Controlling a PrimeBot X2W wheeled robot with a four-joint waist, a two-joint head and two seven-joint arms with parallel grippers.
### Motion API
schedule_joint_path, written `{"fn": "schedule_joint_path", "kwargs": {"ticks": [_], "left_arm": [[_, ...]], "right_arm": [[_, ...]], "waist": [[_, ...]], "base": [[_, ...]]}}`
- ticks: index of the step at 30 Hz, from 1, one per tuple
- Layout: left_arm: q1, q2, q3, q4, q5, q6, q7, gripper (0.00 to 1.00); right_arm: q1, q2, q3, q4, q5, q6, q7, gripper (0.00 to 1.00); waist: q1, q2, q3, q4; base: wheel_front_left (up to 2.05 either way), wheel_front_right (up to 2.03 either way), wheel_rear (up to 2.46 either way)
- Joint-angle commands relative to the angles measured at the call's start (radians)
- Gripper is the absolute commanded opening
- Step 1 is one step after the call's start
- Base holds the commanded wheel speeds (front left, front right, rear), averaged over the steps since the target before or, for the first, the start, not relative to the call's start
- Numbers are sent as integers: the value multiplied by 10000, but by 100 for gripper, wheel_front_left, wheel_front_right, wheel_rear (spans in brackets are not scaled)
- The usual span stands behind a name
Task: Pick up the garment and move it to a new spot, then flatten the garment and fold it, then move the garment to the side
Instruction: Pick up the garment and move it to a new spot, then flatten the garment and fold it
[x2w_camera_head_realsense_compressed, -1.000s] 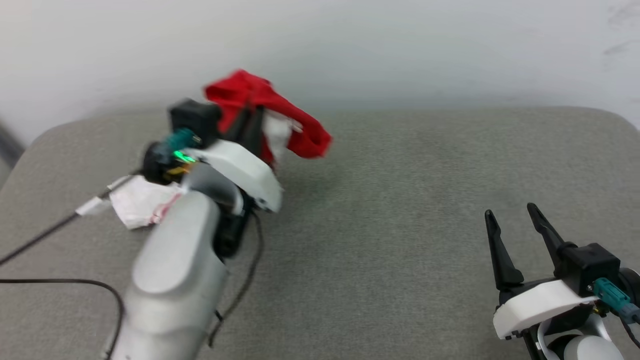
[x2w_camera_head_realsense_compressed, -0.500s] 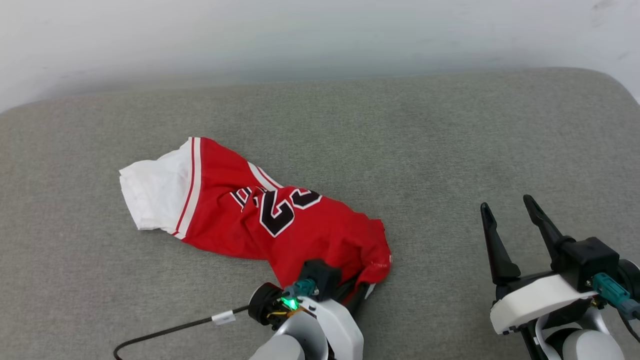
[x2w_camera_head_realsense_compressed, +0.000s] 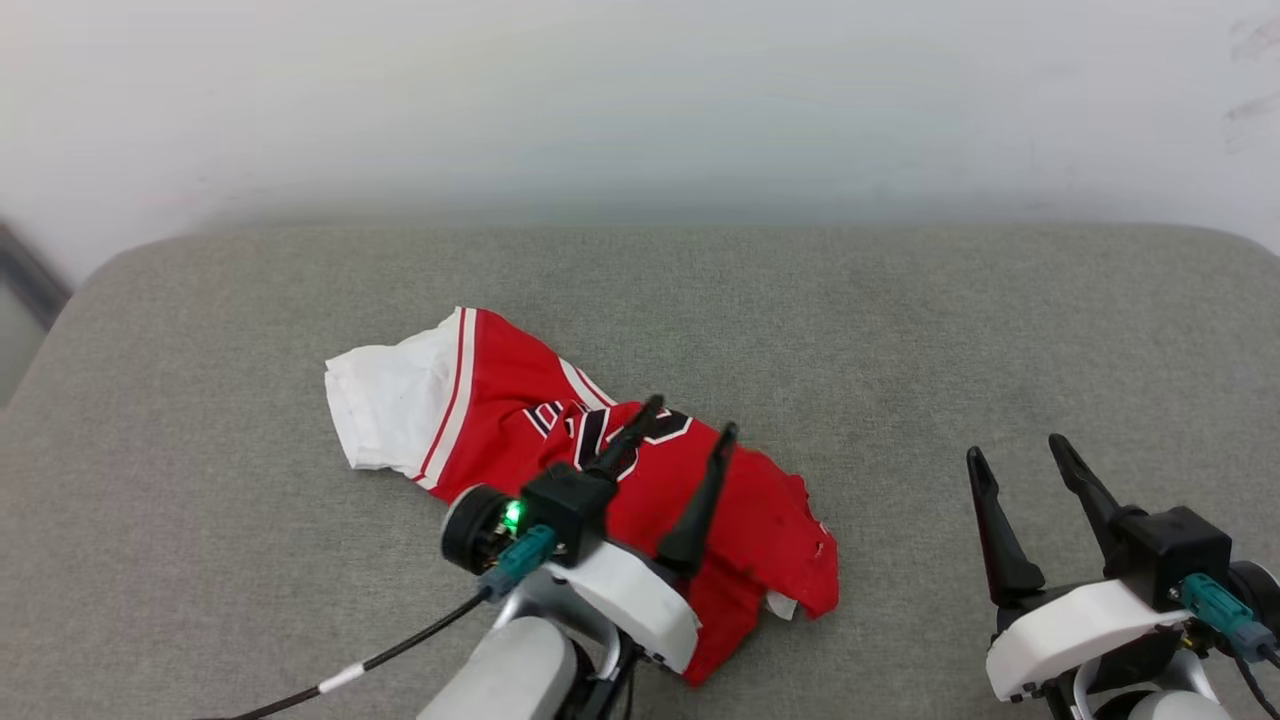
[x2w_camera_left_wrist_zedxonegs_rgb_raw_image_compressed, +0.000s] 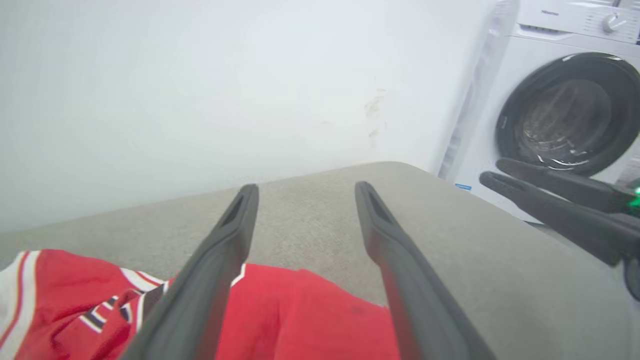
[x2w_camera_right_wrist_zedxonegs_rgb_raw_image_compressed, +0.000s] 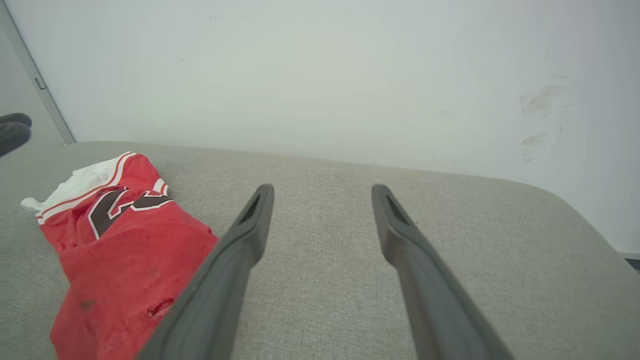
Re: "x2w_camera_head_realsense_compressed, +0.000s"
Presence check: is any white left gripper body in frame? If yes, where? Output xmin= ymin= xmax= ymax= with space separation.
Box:
xmin=546 ymin=538 xmax=703 ymax=676

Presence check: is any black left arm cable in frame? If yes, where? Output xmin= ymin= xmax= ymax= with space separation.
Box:
xmin=190 ymin=592 xmax=493 ymax=720

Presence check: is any teal left camera connector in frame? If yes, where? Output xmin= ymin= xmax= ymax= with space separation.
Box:
xmin=478 ymin=526 xmax=558 ymax=602

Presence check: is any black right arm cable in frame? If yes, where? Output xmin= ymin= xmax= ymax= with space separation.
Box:
xmin=1233 ymin=648 xmax=1280 ymax=720

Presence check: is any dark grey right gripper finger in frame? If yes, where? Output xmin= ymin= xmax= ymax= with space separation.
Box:
xmin=1047 ymin=433 xmax=1147 ymax=560
xmin=965 ymin=446 xmax=1047 ymax=608

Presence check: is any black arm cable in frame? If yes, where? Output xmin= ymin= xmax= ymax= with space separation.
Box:
xmin=1233 ymin=648 xmax=1280 ymax=720
xmin=190 ymin=592 xmax=493 ymax=720

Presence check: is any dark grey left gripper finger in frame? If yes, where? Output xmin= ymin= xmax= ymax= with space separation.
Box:
xmin=656 ymin=422 xmax=740 ymax=579
xmin=588 ymin=395 xmax=667 ymax=480

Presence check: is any teal camera connector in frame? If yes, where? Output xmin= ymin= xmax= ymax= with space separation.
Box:
xmin=478 ymin=526 xmax=558 ymax=602
xmin=1179 ymin=572 xmax=1278 ymax=663

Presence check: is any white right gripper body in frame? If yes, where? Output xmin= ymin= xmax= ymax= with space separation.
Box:
xmin=985 ymin=578 xmax=1193 ymax=703

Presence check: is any grey metal rail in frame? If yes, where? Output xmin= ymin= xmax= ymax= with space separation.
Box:
xmin=0 ymin=218 xmax=74 ymax=331

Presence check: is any teal right camera connector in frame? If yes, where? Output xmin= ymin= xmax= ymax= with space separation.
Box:
xmin=1179 ymin=572 xmax=1278 ymax=663

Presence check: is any red and white basketball jersey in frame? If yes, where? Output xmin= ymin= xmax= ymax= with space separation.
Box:
xmin=324 ymin=307 xmax=841 ymax=688

